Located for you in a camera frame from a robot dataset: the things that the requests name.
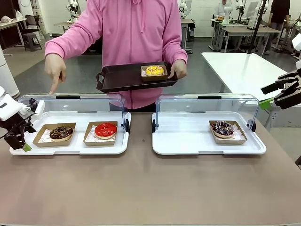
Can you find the person's left hand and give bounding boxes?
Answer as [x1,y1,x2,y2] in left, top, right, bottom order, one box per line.
[167,61,189,80]

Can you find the chocolate sprinkled donut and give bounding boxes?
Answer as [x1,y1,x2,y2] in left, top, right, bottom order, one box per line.
[49,126,74,142]

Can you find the clear display lid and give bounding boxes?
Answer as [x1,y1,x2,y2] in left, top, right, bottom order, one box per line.
[155,93,261,132]
[17,93,129,135]

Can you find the dark sprinkled donut in box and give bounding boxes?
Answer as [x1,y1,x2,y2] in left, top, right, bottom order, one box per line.
[209,120,248,145]

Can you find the yellow sprinkled donut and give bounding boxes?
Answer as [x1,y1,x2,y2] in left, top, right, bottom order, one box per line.
[145,65,165,76]
[140,65,168,82]

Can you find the dark background chair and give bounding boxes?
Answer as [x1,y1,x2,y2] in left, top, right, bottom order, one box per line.
[23,14,45,51]

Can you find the long grey background table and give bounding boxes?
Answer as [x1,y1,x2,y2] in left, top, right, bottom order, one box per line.
[221,26,280,54]

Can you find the grey background desk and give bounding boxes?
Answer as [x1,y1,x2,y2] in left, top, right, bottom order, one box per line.
[54,21,78,36]

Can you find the person's left forearm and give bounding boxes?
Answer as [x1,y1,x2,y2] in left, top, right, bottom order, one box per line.
[173,44,189,65]

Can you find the white side table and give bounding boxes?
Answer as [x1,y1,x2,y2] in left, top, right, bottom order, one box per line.
[201,51,296,95]

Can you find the person in pink hoodie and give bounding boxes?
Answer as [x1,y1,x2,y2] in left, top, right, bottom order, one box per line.
[79,0,184,113]

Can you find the seated person in white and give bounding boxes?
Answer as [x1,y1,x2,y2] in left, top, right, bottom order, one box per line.
[214,0,232,19]

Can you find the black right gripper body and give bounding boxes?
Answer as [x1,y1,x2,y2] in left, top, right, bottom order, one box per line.
[274,70,301,110]

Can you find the red glazed donut in box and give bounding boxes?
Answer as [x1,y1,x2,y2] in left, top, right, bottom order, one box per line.
[83,121,118,146]

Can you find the white cabinet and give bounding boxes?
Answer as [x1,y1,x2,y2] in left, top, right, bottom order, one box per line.
[0,44,19,99]

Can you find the white display tray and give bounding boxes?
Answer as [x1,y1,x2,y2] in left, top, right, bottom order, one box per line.
[152,112,267,156]
[9,112,132,156]

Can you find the dark brown serving tray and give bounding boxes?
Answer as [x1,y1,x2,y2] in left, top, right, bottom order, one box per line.
[96,61,179,93]

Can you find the person in black shirt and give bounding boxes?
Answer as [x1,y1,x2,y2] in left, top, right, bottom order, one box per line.
[265,0,291,55]

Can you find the person's right hand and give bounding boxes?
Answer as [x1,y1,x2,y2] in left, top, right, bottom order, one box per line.
[44,54,68,95]

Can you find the black camera pole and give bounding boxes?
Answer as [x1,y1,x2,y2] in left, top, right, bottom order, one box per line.
[246,0,269,55]

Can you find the person's right forearm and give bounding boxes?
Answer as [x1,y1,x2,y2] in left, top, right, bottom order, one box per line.
[44,21,95,62]

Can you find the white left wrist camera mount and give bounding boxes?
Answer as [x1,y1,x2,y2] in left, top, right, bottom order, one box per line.
[20,98,46,116]

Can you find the chocolate donut in box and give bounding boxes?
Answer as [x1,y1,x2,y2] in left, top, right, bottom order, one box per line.
[32,122,77,148]

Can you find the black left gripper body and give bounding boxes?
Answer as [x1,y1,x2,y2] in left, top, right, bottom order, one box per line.
[0,114,37,145]

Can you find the purple drizzled chocolate donut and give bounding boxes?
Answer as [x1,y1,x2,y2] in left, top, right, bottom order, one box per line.
[211,121,234,138]

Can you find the light wooden background table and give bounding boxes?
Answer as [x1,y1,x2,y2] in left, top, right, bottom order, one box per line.
[0,18,28,48]

